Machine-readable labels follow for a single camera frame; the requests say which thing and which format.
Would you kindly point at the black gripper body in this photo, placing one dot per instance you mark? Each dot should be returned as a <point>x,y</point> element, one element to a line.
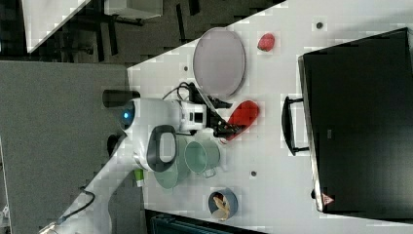
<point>214,120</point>

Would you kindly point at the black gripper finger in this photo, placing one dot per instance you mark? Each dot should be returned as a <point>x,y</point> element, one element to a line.
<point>225,130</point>
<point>218,103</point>

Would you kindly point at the red ketchup bottle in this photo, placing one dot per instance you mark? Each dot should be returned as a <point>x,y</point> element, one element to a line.
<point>243,116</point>

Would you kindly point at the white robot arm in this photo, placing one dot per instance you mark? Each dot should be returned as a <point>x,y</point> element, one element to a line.
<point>150,144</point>

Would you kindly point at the green mug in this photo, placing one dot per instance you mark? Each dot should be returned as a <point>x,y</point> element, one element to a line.
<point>202,157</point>

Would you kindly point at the grey round plate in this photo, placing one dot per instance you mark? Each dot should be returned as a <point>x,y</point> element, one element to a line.
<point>219,62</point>

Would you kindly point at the green oval colander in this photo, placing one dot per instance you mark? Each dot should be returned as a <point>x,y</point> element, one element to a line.
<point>178,171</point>

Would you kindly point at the blue bowl with peels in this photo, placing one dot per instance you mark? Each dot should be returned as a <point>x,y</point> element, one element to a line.
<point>222,204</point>

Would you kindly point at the red strawberry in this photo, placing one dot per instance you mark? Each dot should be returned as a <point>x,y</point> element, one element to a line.
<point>266,42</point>

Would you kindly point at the green marker tube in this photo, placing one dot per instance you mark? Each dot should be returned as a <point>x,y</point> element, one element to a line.
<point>139,177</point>

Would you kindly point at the black cylinder cup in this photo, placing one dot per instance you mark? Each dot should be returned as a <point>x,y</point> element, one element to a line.
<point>112,143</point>

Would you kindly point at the dark teal crate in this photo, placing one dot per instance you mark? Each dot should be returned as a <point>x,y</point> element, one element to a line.
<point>167,224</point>

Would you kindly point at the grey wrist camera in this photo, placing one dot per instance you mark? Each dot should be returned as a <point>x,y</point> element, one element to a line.
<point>198,96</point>

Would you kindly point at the black oven door handle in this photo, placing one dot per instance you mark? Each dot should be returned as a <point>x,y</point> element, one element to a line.
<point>287,126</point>

